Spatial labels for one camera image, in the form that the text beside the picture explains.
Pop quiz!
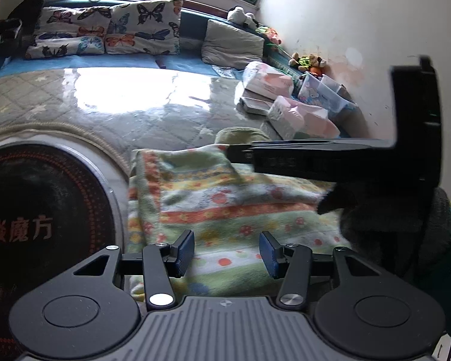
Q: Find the colourful patterned baby garment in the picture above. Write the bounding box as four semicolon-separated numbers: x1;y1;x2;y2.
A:
127;143;346;297

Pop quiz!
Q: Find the dark gloved hand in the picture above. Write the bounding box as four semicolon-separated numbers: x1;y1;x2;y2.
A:
317;184;451;336

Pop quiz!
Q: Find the round black induction cooktop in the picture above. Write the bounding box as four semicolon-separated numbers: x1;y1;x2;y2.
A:
0;141;123;358

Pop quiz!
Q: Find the pink tissue pack near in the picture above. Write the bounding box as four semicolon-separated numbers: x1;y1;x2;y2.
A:
267;96;340;140

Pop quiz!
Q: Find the pink tissue pack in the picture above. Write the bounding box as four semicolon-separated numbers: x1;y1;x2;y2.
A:
243;61;294;100
267;96;340;140

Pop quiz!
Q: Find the small plush toys pile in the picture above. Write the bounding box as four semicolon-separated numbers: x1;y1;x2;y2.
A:
288;52;327;77

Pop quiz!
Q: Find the grey quilted star tablecloth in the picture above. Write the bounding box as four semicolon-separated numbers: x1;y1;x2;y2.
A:
0;68;278;173

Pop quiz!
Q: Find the small white box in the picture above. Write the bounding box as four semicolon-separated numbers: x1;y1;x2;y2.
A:
240;97;272;116

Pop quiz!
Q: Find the blue sofa bed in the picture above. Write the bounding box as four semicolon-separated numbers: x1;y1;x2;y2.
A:
0;0;289;78

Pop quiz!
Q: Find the pink tissue pack far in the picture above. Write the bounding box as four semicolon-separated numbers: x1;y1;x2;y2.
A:
243;61;294;100

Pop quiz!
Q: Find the colourful plush toy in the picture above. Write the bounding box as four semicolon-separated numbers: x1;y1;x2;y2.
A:
256;26;282;46

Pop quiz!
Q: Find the grey cushion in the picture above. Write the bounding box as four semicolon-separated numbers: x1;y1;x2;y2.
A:
201;20;264;70

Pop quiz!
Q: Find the white plush toy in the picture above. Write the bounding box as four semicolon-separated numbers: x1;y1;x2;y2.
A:
227;6;259;30

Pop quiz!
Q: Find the butterfly pillow upright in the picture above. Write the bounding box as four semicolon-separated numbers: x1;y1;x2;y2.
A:
104;0;183;55

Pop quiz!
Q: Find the butterfly pillow lying flat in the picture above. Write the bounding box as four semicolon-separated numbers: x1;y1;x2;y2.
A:
25;6;111;60

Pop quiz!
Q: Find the black bag on sofa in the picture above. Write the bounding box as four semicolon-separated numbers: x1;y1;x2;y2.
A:
0;0;44;57

